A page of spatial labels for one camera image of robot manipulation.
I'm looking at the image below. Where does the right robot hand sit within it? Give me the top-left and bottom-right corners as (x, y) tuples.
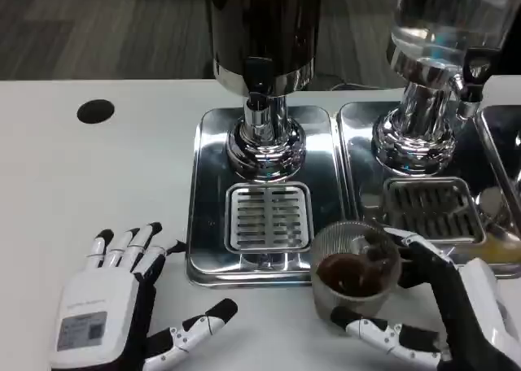
(330, 226), (521, 371)

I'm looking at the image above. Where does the black round cable grommet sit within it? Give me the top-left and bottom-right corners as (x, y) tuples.
(76, 98), (116, 124)

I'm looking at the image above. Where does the black tap handle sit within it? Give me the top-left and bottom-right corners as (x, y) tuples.
(462, 47), (501, 103)

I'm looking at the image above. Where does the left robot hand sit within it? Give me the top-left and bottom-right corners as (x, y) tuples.
(48, 222), (239, 371)

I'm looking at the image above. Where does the black and chrome tap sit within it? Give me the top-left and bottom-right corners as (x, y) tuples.
(243, 56), (274, 138)

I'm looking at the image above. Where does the thin grey cable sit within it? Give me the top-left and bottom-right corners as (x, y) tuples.
(330, 81), (370, 91)

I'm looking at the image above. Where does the clear ribbed glass cup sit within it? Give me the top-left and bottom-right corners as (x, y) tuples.
(309, 220), (402, 321)

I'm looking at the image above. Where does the steel dispenser base tray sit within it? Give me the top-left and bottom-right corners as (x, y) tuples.
(474, 104), (521, 225)
(336, 101), (521, 281)
(186, 107), (353, 289)

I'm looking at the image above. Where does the steel drip grid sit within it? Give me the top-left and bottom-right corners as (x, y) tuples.
(382, 177), (488, 244)
(225, 181), (314, 253)

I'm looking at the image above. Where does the dark drink dispenser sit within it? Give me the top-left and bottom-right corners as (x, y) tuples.
(203, 0), (322, 184)

